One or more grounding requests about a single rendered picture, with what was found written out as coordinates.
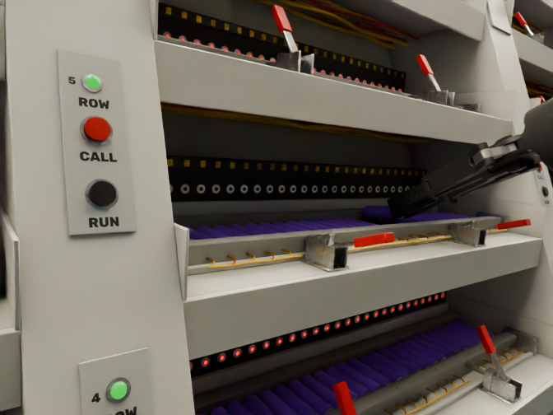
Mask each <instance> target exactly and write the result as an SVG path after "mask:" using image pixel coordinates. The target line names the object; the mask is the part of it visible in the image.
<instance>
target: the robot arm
mask: <svg viewBox="0 0 553 415"><path fill-rule="evenodd" d="M523 123H524V124H525V127H524V130H523V133H521V134H518V135H515V136H512V135H509V136H506V137H503V138H501V139H499V140H497V141H496V142H495V144H494V145H492V146H488V144H487V142H480V143H479V144H478V145H476V146H475V147H473V148H472V149H471V150H470V151H469V152H468V153H466V154H464V155H462V156H460V157H459V158H457V159H456V160H454V161H451V162H450V163H448V164H447V165H445V166H443V167H441V168H439V169H438V170H436V171H434V172H433V173H431V174H429V175H424V176H423V178H422V179H421V182H422V183H421V184H418V185H417V186H415V187H413V188H410V189H408V190H406V191H404V192H402V193H400V194H398V195H396V196H394V197H392V198H390V199H388V200H387V201H388V205H389V208H390V211H391V213H392V216H393V219H398V218H400V217H404V218H410V217H413V216H415V215H417V214H419V213H422V212H424V211H427V210H429V209H431V208H434V207H436V206H438V205H440V204H442V203H446V202H447V201H448V199H449V202H450V204H455V203H457V202H458V201H457V199H456V197H457V196H460V197H466V196H467V195H468V194H473V193H475V192H477V191H479V190H482V189H485V188H488V187H490V186H492V185H494V184H498V183H500V182H503V181H505V180H509V179H511V178H513V177H515V176H518V175H521V174H524V173H527V172H530V171H533V170H539V168H541V164H540V162H543V163H544V164H545V165H546V166H547V167H548V168H549V169H551V170H553V98H551V99H549V100H547V101H545V102H543V103H541V104H539V105H538V106H536V107H534V108H532V109H530V110H529V111H528V112H527V113H526V114H525V115H524V120H523Z"/></svg>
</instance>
